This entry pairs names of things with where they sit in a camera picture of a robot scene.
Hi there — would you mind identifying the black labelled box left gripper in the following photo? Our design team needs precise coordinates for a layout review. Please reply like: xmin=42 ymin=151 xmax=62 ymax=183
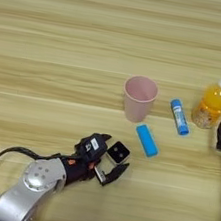
xmin=75 ymin=131 xmax=110 ymax=165

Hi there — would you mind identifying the small black white cube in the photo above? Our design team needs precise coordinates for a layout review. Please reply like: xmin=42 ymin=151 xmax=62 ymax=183
xmin=104 ymin=139 xmax=133 ymax=167

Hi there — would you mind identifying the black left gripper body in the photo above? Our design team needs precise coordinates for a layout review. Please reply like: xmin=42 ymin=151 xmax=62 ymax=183
xmin=58 ymin=154 xmax=109 ymax=191

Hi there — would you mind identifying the orange juice bottle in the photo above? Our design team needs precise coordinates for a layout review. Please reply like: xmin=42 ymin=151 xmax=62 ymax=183
xmin=189 ymin=70 xmax=221 ymax=132

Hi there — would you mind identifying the pink plastic cup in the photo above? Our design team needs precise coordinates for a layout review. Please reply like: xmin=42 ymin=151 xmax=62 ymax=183
xmin=118 ymin=73 xmax=161 ymax=126

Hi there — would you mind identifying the blue glue stick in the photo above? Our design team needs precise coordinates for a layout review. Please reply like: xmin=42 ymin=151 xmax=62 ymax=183
xmin=166 ymin=97 xmax=196 ymax=137

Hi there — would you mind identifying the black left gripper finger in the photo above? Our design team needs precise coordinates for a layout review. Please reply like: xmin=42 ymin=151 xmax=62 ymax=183
xmin=100 ymin=159 xmax=130 ymax=191
xmin=92 ymin=131 xmax=113 ymax=143

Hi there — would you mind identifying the blue rectangular eraser block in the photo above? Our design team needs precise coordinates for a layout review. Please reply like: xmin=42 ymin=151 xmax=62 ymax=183
xmin=132 ymin=122 xmax=164 ymax=159

